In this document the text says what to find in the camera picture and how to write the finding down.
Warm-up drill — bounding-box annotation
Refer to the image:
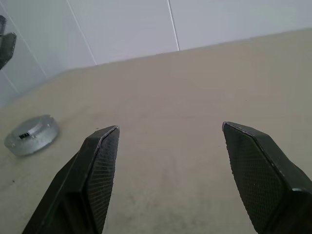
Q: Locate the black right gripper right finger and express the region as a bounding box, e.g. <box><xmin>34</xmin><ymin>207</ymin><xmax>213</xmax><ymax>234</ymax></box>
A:
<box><xmin>221</xmin><ymin>121</ymin><xmax>312</xmax><ymax>234</ymax></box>

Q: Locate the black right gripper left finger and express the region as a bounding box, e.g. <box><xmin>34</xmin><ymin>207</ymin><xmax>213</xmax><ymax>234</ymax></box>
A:
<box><xmin>21</xmin><ymin>125</ymin><xmax>120</xmax><ymax>234</ymax></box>

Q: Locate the silver motor stator housing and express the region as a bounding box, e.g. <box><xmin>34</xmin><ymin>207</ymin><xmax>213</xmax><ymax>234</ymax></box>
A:
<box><xmin>3</xmin><ymin>114</ymin><xmax>61</xmax><ymax>157</ymax></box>

